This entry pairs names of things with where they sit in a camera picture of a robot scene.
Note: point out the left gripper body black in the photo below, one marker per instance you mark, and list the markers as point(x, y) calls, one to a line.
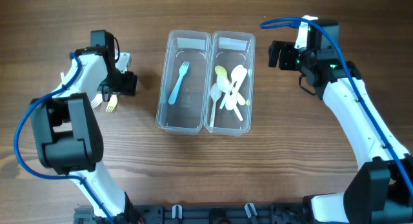
point(120, 83)

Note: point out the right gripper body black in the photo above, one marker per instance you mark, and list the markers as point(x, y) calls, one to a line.
point(292, 59)

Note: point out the light blue plastic fork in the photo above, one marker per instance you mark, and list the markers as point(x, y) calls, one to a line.
point(182, 71)

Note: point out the white wide-handle spoon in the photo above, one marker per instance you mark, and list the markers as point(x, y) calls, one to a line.
point(238, 75)

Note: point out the white plastic spoon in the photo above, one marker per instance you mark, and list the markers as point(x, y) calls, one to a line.
point(231, 87)
point(225, 87)

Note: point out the white slim spoon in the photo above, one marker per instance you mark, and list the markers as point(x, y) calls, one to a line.
point(215, 94)

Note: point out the yellow plastic spoon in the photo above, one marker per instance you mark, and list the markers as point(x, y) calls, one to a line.
point(221, 71)

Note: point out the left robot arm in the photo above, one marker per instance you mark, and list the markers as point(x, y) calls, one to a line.
point(67, 135)

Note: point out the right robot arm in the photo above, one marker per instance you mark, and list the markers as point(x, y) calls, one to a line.
point(381, 191)

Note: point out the clear plastic container left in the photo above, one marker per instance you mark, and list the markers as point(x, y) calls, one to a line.
point(185, 115)

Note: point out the clear plastic container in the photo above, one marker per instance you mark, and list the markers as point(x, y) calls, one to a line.
point(185, 115)
point(230, 49)

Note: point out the clear plastic container right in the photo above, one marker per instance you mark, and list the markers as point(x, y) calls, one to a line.
point(230, 49)

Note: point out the yellow plastic fork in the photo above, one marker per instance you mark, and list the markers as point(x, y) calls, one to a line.
point(111, 106)

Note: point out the white fork angled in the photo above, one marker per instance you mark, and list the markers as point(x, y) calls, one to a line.
point(96, 101)

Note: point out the white fork far left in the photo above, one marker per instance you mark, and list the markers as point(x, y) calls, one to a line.
point(62, 76)

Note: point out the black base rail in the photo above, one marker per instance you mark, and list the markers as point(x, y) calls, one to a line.
point(278, 213)

